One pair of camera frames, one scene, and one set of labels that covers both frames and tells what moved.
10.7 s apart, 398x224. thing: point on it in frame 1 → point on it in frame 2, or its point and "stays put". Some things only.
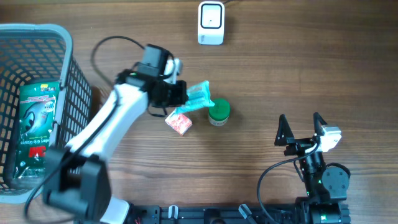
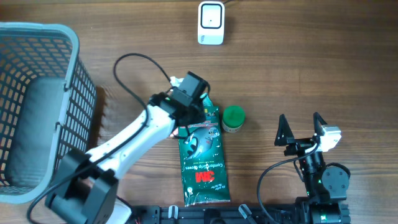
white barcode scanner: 211,23 stays put
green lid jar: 219,114 → 233,118
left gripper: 181,95 → 200,115
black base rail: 306,211 stays put
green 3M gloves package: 37,104 → 203,160
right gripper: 298,144 stays put
